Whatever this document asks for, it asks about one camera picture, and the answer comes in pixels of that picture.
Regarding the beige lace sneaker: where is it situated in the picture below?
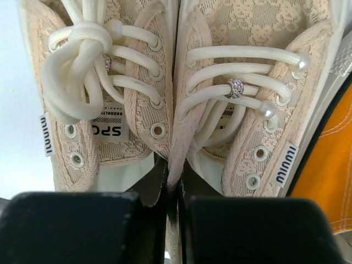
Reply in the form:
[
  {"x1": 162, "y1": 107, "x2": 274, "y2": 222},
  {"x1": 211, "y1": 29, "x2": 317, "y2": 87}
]
[
  {"x1": 167, "y1": 1, "x2": 351, "y2": 197},
  {"x1": 19, "y1": 1, "x2": 178, "y2": 193}
]

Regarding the orange canvas sneaker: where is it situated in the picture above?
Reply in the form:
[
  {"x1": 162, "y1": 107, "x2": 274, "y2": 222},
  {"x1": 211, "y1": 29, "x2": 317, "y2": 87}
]
[{"x1": 290, "y1": 80, "x2": 351, "y2": 234}]

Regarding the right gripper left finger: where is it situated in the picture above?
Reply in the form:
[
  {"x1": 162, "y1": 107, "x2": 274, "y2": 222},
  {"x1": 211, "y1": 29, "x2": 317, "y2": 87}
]
[{"x1": 1, "y1": 159, "x2": 167, "y2": 263}]

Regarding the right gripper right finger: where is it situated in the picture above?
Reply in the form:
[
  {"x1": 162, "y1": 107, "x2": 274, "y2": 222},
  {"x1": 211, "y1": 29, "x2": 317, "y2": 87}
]
[{"x1": 179, "y1": 175, "x2": 343, "y2": 264}]

